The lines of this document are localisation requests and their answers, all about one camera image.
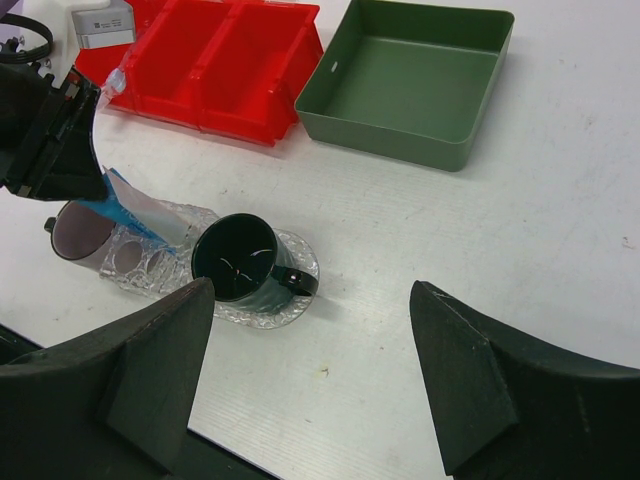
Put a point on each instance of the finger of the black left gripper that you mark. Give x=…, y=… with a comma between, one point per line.
x=67, y=166

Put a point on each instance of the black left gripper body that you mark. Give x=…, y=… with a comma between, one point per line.
x=29, y=103

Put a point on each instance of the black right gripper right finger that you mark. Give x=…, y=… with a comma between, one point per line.
x=507, y=405

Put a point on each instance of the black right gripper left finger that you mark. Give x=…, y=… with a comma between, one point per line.
x=113, y=403

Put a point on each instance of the blue toothpaste tube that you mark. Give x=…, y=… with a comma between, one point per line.
x=128, y=207

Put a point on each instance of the mauve mug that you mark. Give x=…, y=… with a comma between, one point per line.
x=80, y=236

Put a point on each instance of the clear textured holder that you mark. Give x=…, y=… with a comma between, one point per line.
x=149, y=267

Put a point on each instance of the dark green mug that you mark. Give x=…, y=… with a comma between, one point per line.
x=250, y=267

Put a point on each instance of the blue wrapped toothbrush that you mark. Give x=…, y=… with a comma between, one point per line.
x=116, y=81

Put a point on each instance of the clear textured oval tray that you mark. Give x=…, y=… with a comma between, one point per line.
x=305, y=260

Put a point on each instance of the red compartment bin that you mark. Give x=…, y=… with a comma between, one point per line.
x=232, y=68

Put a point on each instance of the green plastic bin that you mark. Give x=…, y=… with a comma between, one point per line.
x=407, y=81

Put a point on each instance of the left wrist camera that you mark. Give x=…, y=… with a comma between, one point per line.
x=80, y=24

